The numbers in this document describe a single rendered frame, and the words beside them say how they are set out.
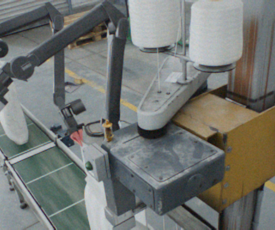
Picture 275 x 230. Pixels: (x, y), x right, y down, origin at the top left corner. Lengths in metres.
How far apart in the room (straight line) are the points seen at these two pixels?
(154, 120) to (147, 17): 0.33
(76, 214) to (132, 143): 1.26
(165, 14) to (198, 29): 0.19
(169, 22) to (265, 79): 0.36
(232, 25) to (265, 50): 0.23
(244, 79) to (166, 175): 0.47
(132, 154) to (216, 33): 0.38
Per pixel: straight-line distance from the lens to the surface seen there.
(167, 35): 1.14
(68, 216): 2.20
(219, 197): 1.18
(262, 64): 1.17
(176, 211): 1.16
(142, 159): 0.94
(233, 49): 0.98
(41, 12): 1.75
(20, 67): 1.17
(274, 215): 2.75
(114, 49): 1.28
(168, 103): 1.03
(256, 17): 1.12
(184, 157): 0.94
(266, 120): 1.19
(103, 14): 1.26
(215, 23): 0.94
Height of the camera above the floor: 1.89
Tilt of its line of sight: 32 degrees down
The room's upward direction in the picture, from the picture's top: 10 degrees counter-clockwise
